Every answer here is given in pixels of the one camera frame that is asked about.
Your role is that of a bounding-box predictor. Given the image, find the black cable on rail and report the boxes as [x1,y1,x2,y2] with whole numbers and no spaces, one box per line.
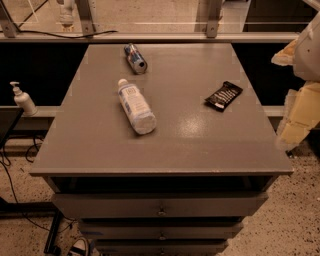
[13,29,119,39]

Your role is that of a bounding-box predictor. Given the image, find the white pump dispenser bottle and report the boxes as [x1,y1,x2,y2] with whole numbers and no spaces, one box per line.
[10,81,37,116]

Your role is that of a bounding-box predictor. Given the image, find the grey drawer cabinet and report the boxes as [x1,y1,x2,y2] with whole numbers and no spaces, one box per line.
[31,43,292,256]

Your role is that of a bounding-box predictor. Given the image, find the grey metal rail frame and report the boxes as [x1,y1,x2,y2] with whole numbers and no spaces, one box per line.
[0,0,299,43]

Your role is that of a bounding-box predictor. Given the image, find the sneaker shoe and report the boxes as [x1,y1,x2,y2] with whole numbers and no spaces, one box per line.
[67,237,89,256]

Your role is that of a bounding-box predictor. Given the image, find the black snack packet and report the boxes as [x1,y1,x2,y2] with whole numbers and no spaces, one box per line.
[205,81,243,112]

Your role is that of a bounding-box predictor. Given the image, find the clear plastic water bottle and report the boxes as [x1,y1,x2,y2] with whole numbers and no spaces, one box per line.
[118,79,157,135]

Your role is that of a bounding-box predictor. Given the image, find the white object behind rail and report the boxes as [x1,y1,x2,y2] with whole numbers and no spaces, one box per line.
[56,0,75,27]

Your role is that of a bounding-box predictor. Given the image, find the black stand leg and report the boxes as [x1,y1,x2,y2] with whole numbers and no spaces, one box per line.
[44,210,62,256]

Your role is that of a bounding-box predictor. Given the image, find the drawer knob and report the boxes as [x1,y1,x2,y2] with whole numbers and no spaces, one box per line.
[159,234,167,241]
[157,208,167,217]

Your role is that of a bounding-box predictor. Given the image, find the black floor cable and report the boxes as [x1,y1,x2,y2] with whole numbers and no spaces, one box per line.
[0,134,76,234]

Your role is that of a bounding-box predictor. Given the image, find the top drawer knob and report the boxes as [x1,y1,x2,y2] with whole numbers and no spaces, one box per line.
[157,208,167,217]

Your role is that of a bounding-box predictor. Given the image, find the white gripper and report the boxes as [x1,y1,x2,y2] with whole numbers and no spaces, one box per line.
[271,12,320,151]

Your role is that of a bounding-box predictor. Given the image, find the blue silver drink can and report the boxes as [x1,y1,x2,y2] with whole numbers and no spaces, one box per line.
[124,43,148,74]

